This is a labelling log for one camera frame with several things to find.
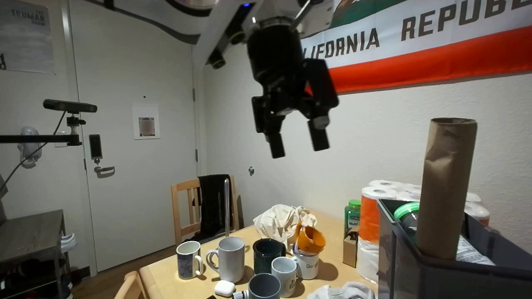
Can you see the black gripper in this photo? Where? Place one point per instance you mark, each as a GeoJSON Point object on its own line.
{"type": "Point", "coordinates": [276, 67]}

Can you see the brown cardboard paper roll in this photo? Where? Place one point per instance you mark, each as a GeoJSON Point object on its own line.
{"type": "Point", "coordinates": [446, 188]}

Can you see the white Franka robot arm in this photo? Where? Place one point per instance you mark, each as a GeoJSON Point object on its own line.
{"type": "Point", "coordinates": [183, 17]}

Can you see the silver door stop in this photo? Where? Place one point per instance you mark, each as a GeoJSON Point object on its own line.
{"type": "Point", "coordinates": [251, 170]}

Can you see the cream cloth bag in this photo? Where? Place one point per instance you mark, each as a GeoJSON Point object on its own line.
{"type": "Point", "coordinates": [280, 218]}

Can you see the green plastic bottle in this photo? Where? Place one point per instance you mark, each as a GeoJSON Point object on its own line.
{"type": "Point", "coordinates": [353, 216]}

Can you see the black jacket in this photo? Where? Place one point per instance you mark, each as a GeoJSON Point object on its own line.
{"type": "Point", "coordinates": [213, 204]}

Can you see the orange cup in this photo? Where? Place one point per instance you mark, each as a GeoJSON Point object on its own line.
{"type": "Point", "coordinates": [310, 239]}

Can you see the orange white toilet paper pack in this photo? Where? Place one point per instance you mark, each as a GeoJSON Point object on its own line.
{"type": "Point", "coordinates": [369, 221]}

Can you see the dark green mug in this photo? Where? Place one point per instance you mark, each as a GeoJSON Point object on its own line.
{"type": "Point", "coordinates": [266, 256]}

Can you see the green item in bin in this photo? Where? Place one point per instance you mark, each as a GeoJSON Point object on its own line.
{"type": "Point", "coordinates": [406, 209]}

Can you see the small cardboard box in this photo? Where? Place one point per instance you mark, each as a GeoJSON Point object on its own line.
{"type": "Point", "coordinates": [350, 249]}

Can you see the light wooden chair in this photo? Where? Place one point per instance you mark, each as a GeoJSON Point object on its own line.
{"type": "Point", "coordinates": [130, 286]}
{"type": "Point", "coordinates": [183, 209]}

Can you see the white cup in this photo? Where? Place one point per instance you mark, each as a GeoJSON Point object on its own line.
{"type": "Point", "coordinates": [308, 266]}

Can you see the paper with photo on door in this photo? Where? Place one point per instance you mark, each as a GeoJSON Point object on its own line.
{"type": "Point", "coordinates": [147, 125]}

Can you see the California Republic flag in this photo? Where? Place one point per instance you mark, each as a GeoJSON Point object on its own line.
{"type": "Point", "coordinates": [443, 60]}

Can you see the large white mug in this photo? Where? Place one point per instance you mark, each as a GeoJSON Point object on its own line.
{"type": "Point", "coordinates": [230, 259]}

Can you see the small white mug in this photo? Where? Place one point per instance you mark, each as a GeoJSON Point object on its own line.
{"type": "Point", "coordinates": [285, 274]}

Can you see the gray mug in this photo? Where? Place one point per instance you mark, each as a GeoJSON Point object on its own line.
{"type": "Point", "coordinates": [263, 287]}

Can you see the white plastic bag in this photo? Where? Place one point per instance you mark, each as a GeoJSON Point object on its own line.
{"type": "Point", "coordinates": [343, 291]}

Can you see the white mug with dark print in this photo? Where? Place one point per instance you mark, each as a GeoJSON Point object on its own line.
{"type": "Point", "coordinates": [187, 261]}

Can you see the white earbud case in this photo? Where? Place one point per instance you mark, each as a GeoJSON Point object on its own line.
{"type": "Point", "coordinates": [225, 287]}

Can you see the gray plastic bin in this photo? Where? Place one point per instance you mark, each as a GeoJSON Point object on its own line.
{"type": "Point", "coordinates": [421, 276]}

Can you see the black door keypad lock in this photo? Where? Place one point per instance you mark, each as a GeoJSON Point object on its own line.
{"type": "Point", "coordinates": [95, 146]}

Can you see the gray shelf unit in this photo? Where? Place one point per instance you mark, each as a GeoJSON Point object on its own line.
{"type": "Point", "coordinates": [27, 238]}

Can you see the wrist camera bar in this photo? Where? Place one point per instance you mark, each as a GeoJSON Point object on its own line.
{"type": "Point", "coordinates": [230, 42]}

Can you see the black stereo camera bar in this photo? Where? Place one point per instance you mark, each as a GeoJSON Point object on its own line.
{"type": "Point", "coordinates": [69, 105]}

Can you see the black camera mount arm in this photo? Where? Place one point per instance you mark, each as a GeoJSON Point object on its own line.
{"type": "Point", "coordinates": [39, 138]}

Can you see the translucent wall hanger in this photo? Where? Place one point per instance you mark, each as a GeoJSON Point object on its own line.
{"type": "Point", "coordinates": [27, 148]}

